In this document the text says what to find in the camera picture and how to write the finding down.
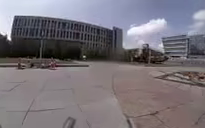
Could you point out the dark low kerb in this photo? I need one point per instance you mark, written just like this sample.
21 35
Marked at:
73 65

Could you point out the large curved grey building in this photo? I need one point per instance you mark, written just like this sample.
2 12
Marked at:
63 31

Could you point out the dense trees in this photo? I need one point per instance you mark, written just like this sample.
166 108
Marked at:
26 49

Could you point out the raised planting bed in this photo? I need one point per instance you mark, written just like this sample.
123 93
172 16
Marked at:
193 77

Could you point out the grey concrete slab pavement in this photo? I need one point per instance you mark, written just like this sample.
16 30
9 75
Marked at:
56 90

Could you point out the robot's own part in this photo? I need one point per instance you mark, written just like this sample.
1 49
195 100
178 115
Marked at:
69 122

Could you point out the pole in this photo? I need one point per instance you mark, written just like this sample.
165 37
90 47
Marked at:
41 46

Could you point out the dark slanted structure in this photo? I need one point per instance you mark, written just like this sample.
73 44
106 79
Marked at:
146 54

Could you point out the pale glass building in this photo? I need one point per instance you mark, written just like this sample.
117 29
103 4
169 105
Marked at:
186 46

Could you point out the person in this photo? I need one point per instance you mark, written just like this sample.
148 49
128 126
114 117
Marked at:
52 63
20 63

